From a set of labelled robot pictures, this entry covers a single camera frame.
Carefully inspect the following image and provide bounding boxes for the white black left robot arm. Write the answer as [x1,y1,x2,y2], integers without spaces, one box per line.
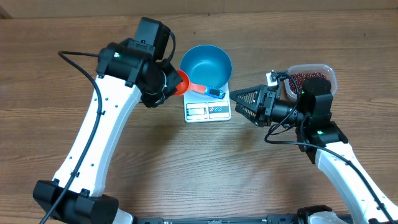
[33,17,182,223]

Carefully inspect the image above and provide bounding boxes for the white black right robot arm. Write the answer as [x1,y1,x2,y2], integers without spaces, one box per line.
[230,77,397,223]

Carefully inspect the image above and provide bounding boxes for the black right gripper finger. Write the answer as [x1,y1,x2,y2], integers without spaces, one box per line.
[229,85,264,106]
[235,104,264,127]

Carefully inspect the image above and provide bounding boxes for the red measuring scoop blue handle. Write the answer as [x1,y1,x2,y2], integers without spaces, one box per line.
[174,70,226,100]

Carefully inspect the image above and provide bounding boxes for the blue plastic bowl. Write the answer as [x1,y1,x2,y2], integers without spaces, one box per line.
[180,44,233,88]

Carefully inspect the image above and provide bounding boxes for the red adzuki beans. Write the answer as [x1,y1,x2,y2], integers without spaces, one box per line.
[289,72,326,94]

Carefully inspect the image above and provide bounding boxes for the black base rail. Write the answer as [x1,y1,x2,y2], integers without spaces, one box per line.
[133,214,302,224]

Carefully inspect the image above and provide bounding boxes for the white digital kitchen scale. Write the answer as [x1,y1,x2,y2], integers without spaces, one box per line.
[183,84,231,123]

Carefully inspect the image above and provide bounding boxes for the clear plastic food container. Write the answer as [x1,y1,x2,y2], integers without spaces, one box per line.
[284,63,338,102]

